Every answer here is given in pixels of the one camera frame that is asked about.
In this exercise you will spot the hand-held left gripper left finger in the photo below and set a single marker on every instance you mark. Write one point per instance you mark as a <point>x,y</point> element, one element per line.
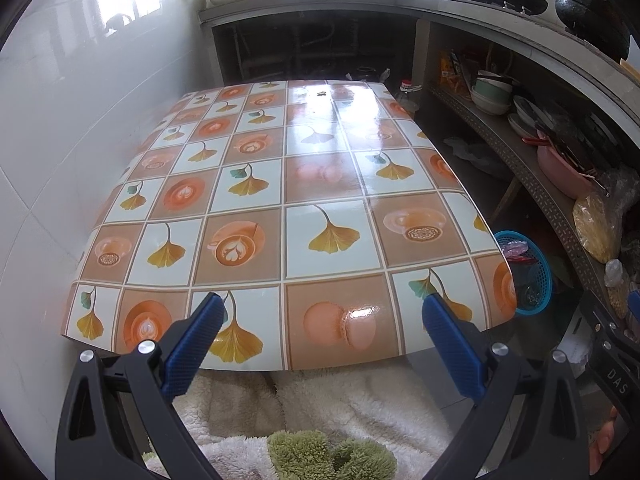
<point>197,340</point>

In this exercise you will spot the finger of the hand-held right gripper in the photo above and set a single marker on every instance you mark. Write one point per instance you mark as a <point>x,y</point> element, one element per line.
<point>602,325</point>

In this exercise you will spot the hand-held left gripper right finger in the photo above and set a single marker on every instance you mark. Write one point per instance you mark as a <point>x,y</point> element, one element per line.
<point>450,345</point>

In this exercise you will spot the blue plastic basket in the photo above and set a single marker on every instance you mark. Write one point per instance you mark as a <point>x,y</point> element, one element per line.
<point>530,285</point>

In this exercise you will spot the small clear plastic bag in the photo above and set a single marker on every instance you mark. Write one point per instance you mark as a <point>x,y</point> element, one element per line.
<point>514,250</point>

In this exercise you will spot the person's right hand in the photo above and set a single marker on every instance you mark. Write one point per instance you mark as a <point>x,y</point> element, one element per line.
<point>602,445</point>

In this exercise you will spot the white plastic bag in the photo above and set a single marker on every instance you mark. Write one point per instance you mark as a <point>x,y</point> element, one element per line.
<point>579,355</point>

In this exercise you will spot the small plastic grain bottle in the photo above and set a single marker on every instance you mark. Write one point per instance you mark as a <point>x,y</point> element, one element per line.
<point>617,287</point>

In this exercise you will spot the bag of yellow grain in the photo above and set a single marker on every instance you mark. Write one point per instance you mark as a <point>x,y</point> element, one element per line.
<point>595,227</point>

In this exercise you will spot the white fleece pants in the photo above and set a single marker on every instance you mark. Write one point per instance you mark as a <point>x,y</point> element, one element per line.
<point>350,400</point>

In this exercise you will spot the pink plastic basin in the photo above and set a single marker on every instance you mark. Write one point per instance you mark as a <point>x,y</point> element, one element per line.
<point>565,175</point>

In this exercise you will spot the green fluffy cloth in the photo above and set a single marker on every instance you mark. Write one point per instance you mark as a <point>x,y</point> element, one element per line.
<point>320,455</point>

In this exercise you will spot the grey perforated metal shelf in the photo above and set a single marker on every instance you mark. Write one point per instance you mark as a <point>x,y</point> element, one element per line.
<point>525,160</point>

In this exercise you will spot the white crumpled bag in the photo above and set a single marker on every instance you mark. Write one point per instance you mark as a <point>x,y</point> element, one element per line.
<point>472,152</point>

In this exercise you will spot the red spoon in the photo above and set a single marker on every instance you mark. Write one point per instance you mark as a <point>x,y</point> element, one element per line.
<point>537,141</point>

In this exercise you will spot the stack of plates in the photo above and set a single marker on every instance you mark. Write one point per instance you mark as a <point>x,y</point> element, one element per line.
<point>525,117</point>

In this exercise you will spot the stack of bowls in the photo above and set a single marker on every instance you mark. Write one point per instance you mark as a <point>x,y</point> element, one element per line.
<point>492,95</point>

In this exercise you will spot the orange snack packets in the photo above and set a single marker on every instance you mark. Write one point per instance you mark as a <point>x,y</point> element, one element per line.
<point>450,70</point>

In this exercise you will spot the black bucket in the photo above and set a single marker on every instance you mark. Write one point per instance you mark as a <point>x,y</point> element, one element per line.
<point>372,74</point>

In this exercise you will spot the black cooking pot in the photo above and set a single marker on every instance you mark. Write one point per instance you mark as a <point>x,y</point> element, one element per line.
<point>590,15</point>

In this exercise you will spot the concrete kitchen counter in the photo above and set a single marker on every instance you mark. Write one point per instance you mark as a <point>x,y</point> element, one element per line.
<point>310,2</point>

